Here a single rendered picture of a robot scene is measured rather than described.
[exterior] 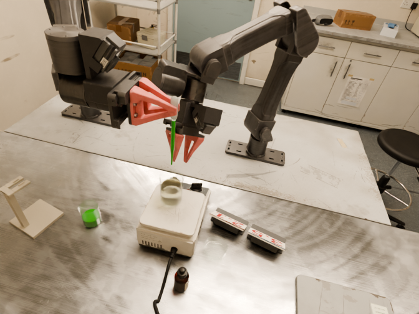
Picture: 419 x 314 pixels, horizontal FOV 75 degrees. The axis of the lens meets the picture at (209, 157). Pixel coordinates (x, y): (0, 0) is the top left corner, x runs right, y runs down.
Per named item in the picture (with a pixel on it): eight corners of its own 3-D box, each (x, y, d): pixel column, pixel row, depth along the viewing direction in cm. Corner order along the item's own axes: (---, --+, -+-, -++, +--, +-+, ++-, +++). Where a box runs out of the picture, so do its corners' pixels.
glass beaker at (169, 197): (156, 194, 63) (156, 169, 58) (179, 189, 65) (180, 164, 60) (163, 214, 59) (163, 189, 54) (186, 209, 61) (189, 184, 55)
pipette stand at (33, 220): (40, 200, 68) (24, 162, 60) (64, 214, 66) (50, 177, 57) (9, 223, 62) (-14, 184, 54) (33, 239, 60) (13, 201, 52)
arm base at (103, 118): (110, 107, 89) (120, 98, 95) (54, 95, 91) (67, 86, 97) (112, 127, 95) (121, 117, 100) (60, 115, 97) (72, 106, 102)
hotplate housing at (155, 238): (165, 184, 77) (166, 164, 72) (210, 195, 76) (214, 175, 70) (132, 255, 60) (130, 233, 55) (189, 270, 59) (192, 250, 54)
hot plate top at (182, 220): (158, 184, 66) (157, 182, 65) (206, 196, 65) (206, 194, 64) (137, 224, 57) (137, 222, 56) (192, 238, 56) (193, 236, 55)
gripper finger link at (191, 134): (199, 166, 68) (207, 130, 67) (173, 164, 64) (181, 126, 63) (186, 159, 74) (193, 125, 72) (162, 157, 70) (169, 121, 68)
